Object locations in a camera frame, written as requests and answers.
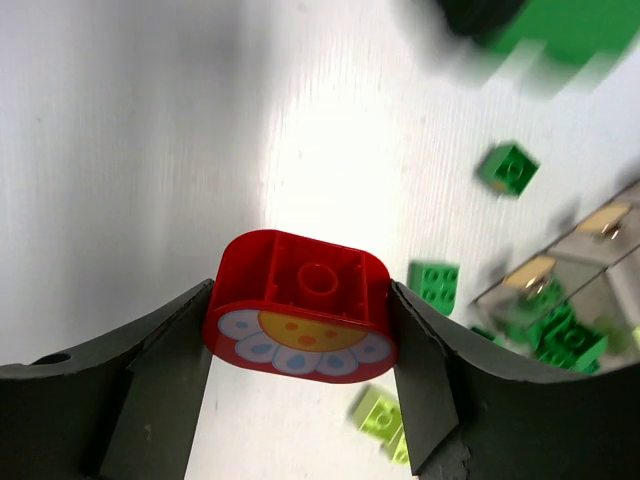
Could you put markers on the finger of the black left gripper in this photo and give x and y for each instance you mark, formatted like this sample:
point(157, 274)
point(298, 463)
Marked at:
point(478, 18)

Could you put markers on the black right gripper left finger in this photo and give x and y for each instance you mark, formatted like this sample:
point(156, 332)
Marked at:
point(124, 405)

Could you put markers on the clear three-compartment organizer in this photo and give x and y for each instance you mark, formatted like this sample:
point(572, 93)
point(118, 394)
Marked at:
point(595, 267)

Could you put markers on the red flower toy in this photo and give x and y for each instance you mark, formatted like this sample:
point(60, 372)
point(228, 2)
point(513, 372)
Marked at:
point(289, 305)

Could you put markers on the green stepped lego brick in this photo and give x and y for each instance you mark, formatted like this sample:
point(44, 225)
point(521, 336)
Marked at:
point(562, 340)

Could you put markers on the green square lego brick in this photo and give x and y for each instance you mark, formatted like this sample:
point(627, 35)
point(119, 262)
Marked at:
point(507, 169)

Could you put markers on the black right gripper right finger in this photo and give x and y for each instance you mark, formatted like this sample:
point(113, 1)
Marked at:
point(474, 410)

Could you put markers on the lime lego brick lower left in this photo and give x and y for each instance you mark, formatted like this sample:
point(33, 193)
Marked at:
point(376, 413)

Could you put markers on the green flat lego brick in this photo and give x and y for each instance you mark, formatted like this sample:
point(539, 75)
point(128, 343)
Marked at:
point(435, 283)

